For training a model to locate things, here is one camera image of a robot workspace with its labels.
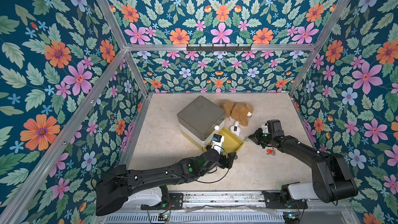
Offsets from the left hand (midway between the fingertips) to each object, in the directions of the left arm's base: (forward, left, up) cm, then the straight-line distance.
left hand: (231, 151), depth 74 cm
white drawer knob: (+13, +6, +2) cm, 14 cm away
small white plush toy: (+19, -7, -12) cm, 24 cm away
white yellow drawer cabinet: (+11, +16, +5) cm, 20 cm away
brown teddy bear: (+29, -10, -6) cm, 31 cm away
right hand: (+13, -13, -9) cm, 21 cm away
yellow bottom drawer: (+12, -4, -16) cm, 21 cm away
